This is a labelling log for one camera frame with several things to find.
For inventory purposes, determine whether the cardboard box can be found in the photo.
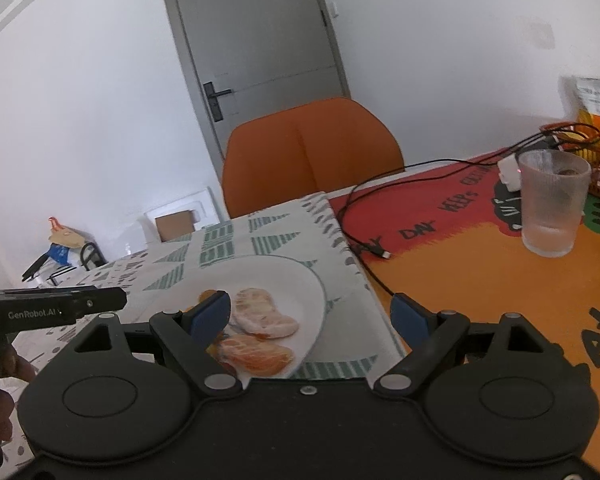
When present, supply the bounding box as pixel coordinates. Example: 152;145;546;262
155;210;197;243

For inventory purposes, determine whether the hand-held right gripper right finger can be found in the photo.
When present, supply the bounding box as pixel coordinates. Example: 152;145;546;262
374;292;549;398

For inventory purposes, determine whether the black door handle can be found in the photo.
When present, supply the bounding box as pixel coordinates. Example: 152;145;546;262
203;81;232;122

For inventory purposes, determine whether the grey door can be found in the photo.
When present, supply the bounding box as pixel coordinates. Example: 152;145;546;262
156;0;353;186

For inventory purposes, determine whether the black charging cable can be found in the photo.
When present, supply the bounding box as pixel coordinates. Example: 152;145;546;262
341;130;561;296
341;130;561;261

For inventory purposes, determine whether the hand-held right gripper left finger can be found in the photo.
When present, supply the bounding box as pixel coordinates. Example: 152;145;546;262
71;290;243;398

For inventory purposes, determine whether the orange chair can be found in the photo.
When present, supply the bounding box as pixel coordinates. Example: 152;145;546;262
221;98;406;220

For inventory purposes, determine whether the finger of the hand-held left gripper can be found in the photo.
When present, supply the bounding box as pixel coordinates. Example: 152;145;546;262
71;286;129;320

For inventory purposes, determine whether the person's left hand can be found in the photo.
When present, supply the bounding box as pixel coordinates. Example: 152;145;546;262
0;349;37;445

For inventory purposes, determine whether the ribbed clear glass cup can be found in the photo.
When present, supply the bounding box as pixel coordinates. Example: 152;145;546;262
517;150;592;259

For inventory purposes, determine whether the peeled orange piece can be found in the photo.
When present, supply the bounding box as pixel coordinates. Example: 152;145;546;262
230;287;300;337
219;335;295;376

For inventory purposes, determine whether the brown paper bag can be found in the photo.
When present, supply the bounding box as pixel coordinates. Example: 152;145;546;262
50;217;83;248

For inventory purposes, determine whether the white foam box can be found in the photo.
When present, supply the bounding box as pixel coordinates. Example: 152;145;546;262
139;186;218;246

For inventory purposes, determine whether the orange red printed tablecloth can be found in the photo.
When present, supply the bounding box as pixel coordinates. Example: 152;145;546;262
327;147;600;476

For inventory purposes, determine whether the white charger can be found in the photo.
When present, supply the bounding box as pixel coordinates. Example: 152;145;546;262
497;157;526;192

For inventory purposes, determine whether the white plate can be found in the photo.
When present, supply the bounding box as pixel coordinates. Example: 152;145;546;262
172;255;328;380

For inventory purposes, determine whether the white green patterned placemat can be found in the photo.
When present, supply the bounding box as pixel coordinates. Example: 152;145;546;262
10;191;408;381

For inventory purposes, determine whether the snack bag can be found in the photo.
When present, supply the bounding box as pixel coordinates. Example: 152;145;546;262
560;76;600;136

